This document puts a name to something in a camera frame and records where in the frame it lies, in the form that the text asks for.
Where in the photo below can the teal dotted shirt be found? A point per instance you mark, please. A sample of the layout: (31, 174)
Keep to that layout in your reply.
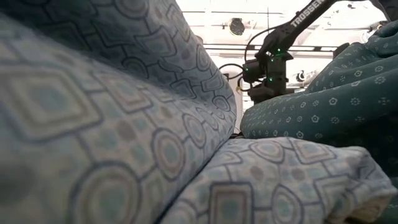
(326, 105)

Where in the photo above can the light blue patterned garment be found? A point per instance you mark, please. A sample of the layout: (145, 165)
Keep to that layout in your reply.
(93, 124)

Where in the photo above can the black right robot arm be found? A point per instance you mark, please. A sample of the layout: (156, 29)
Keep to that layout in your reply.
(298, 21)

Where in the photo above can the round dark ceiling fixture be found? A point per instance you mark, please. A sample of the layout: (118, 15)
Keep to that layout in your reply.
(237, 26)

